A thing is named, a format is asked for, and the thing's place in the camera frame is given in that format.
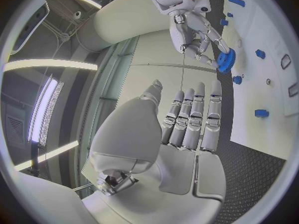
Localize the long blue block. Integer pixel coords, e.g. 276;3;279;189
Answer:
227;0;246;8

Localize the white task board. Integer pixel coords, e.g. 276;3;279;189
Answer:
219;0;299;161

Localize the glowing light bar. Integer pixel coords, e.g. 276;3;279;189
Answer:
26;74;66;148

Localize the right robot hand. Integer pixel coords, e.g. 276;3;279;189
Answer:
168;9;231;69

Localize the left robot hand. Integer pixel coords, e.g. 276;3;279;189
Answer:
81;79;228;224

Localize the blue gear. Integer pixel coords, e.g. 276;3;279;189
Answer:
217;48;237;75

